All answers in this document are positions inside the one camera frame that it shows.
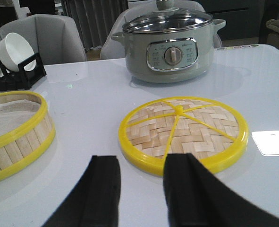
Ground white steamer liner cloth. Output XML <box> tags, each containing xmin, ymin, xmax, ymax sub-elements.
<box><xmin>0</xmin><ymin>99</ymin><xmax>41</xmax><ymax>136</ymax></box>

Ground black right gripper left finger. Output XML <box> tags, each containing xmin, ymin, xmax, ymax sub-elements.
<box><xmin>43</xmin><ymin>156</ymin><xmax>120</xmax><ymax>227</ymax></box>

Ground bamboo steamer bottom tier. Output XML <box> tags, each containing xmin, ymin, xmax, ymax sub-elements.
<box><xmin>0</xmin><ymin>91</ymin><xmax>56</xmax><ymax>181</ymax></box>

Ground dark counter cabinet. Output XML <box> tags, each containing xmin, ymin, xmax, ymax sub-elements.
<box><xmin>199</xmin><ymin>0</ymin><xmax>265</xmax><ymax>47</ymax></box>

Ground white bowl rightmost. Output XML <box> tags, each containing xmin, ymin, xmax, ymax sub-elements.
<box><xmin>0</xmin><ymin>33</ymin><xmax>34</xmax><ymax>72</ymax></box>

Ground black dish rack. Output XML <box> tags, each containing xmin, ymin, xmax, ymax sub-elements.
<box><xmin>0</xmin><ymin>52</ymin><xmax>46</xmax><ymax>92</ymax></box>

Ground grey chair right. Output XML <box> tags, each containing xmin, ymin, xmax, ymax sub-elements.
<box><xmin>101</xmin><ymin>10</ymin><xmax>222</xmax><ymax>60</ymax></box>

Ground grey chair left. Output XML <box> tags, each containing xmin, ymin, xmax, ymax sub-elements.
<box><xmin>0</xmin><ymin>14</ymin><xmax>87</xmax><ymax>65</ymax></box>

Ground bamboo steamer lid yellow rim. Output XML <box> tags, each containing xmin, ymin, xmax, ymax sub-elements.
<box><xmin>118</xmin><ymin>96</ymin><xmax>249</xmax><ymax>176</ymax></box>

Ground grey-green electric cooking pot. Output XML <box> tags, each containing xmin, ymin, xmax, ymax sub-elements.
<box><xmin>110</xmin><ymin>18</ymin><xmax>227</xmax><ymax>83</ymax></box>

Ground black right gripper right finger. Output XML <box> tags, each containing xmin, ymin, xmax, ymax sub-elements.
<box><xmin>163</xmin><ymin>154</ymin><xmax>279</xmax><ymax>227</ymax></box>

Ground grey chair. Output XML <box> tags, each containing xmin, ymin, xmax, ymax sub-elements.
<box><xmin>101</xmin><ymin>10</ymin><xmax>222</xmax><ymax>60</ymax></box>
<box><xmin>0</xmin><ymin>14</ymin><xmax>87</xmax><ymax>65</ymax></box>

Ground glass pot lid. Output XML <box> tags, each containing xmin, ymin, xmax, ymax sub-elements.
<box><xmin>122</xmin><ymin>0</ymin><xmax>213</xmax><ymax>34</ymax></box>

